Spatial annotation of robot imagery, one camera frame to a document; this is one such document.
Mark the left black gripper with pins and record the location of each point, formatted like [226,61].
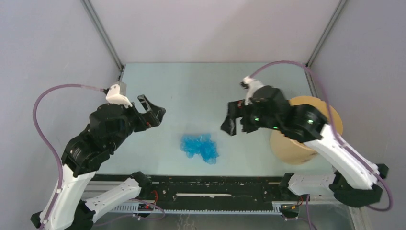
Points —
[153,117]

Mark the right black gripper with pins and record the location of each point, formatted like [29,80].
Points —
[236,109]

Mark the blue plastic trash bag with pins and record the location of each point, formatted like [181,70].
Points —
[201,145]

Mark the beige plastic trash bin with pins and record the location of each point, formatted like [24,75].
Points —
[291,151]

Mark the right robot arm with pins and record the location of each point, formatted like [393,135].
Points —
[354,182]

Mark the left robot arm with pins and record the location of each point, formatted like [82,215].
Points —
[109,126]

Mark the small electronics board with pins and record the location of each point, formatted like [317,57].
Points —
[143,207]

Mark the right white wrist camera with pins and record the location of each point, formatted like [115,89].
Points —
[251,85]

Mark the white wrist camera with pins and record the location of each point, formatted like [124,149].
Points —
[116,94]
[251,85]

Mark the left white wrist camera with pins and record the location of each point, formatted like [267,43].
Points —
[116,94]

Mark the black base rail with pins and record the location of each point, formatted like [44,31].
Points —
[228,194]

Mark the left corner frame post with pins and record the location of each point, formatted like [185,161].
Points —
[91,11]

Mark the corner frame post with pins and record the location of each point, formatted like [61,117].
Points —
[91,11]
[327,30]

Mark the right corner frame post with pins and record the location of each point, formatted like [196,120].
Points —
[327,30]

